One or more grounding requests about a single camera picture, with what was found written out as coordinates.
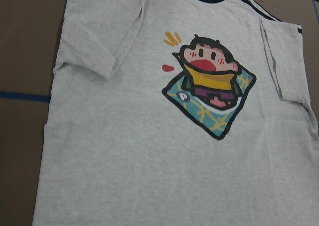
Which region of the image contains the grey cartoon print t-shirt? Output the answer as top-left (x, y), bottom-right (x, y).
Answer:
top-left (32, 0), bottom-right (319, 226)

